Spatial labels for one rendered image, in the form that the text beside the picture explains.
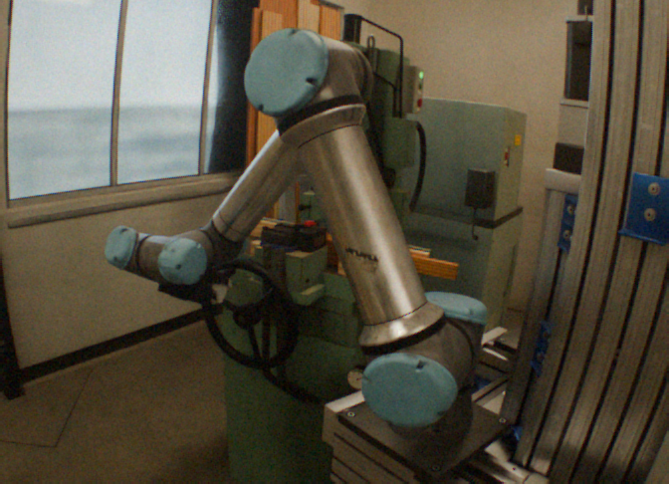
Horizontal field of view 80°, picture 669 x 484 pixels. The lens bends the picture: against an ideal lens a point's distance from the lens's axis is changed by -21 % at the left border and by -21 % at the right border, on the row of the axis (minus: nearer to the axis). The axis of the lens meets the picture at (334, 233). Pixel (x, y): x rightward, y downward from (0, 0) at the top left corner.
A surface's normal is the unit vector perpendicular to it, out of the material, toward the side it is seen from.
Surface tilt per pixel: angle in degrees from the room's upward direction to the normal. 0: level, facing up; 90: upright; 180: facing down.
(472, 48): 90
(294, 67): 83
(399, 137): 90
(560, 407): 90
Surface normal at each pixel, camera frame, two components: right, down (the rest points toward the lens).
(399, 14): -0.57, 0.16
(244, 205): -0.20, 0.43
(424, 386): -0.40, 0.30
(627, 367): -0.76, 0.11
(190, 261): 0.89, 0.08
